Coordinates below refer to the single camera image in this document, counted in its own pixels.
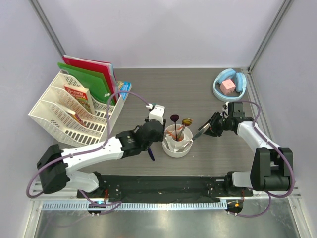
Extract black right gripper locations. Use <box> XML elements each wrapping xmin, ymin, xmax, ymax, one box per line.
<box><xmin>199</xmin><ymin>111</ymin><xmax>232</xmax><ymax>137</ymax></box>

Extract blue metallic knife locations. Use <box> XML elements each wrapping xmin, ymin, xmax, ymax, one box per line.
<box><xmin>147</xmin><ymin>147</ymin><xmax>155</xmax><ymax>161</ymax></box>

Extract purple metallic spoon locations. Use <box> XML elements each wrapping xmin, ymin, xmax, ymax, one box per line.
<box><xmin>170</xmin><ymin>114</ymin><xmax>179</xmax><ymax>141</ymax></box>

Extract white round divided container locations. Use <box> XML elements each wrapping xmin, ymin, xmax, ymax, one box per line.
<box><xmin>162</xmin><ymin>125</ymin><xmax>193</xmax><ymax>158</ymax></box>

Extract gold spoon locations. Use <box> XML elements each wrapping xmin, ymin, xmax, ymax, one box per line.
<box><xmin>177</xmin><ymin>118</ymin><xmax>193</xmax><ymax>140</ymax></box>

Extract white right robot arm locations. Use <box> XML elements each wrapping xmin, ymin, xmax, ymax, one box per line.
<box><xmin>204</xmin><ymin>101</ymin><xmax>295</xmax><ymax>198</ymax></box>

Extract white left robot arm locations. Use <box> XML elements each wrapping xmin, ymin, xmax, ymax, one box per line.
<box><xmin>37</xmin><ymin>119</ymin><xmax>166</xmax><ymax>198</ymax></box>

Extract pink cube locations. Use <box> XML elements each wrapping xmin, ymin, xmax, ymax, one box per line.
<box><xmin>220</xmin><ymin>79</ymin><xmax>236</xmax><ymax>95</ymax></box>

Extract light blue headphones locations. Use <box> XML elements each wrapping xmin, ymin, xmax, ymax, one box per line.
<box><xmin>212</xmin><ymin>68</ymin><xmax>247</xmax><ymax>102</ymax></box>

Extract blue card box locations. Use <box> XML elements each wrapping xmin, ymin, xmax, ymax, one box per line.
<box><xmin>117</xmin><ymin>81</ymin><xmax>132</xmax><ymax>101</ymax></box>

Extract green folder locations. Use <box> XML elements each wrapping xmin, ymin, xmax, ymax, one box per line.
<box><xmin>57</xmin><ymin>62</ymin><xmax>114</xmax><ymax>104</ymax></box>

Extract white plastic file organizer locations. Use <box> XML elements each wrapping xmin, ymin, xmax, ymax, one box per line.
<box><xmin>29</xmin><ymin>70</ymin><xmax>125</xmax><ymax>147</ymax></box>

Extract red folder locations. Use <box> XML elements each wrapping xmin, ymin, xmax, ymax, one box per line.
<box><xmin>63</xmin><ymin>55</ymin><xmax>118</xmax><ymax>93</ymax></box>

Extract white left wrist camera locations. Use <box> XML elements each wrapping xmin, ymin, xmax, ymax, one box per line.
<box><xmin>146</xmin><ymin>104</ymin><xmax>165</xmax><ymax>124</ymax></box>

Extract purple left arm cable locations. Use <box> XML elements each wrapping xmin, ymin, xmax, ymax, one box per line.
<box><xmin>26</xmin><ymin>91</ymin><xmax>153</xmax><ymax>215</ymax></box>

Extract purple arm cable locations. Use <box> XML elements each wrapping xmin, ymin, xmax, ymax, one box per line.
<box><xmin>26</xmin><ymin>91</ymin><xmax>153</xmax><ymax>215</ymax></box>
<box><xmin>227</xmin><ymin>100</ymin><xmax>297</xmax><ymax>218</ymax></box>

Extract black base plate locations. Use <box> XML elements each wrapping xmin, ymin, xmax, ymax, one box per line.
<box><xmin>86</xmin><ymin>175</ymin><xmax>253</xmax><ymax>204</ymax></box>

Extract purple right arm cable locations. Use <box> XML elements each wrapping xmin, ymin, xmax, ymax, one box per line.
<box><xmin>227</xmin><ymin>100</ymin><xmax>297</xmax><ymax>218</ymax></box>

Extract white slotted cable duct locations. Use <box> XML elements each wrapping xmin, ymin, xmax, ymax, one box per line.
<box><xmin>42</xmin><ymin>200</ymin><xmax>227</xmax><ymax>211</ymax></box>

